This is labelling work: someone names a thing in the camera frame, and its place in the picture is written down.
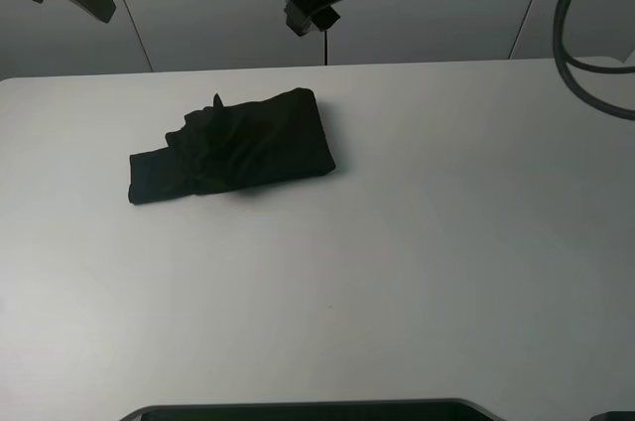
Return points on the black printed t-shirt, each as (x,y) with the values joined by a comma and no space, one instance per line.
(222,149)

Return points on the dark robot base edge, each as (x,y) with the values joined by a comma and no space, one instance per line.
(419,409)

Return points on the dark object bottom right corner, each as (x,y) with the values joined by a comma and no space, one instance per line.
(615,416)

